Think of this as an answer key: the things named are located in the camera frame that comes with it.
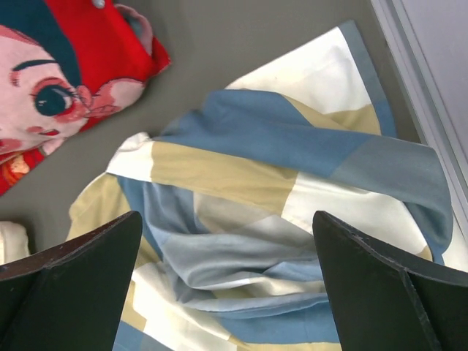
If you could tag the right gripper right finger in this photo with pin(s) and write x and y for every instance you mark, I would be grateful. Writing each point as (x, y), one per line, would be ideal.
(384, 298)

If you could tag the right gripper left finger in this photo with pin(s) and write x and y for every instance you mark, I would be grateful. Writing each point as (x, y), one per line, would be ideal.
(71, 296)

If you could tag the cream bear print pillow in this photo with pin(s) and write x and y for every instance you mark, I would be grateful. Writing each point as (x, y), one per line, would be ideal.
(14, 242)

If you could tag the blue beige checked pillowcase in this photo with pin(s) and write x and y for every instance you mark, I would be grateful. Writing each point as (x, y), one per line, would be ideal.
(228, 193)

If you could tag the red cartoon couple pillow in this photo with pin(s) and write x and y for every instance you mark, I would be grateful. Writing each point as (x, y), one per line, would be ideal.
(66, 66)

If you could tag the right aluminium frame post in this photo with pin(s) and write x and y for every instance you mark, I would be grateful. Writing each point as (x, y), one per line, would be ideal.
(436, 35)

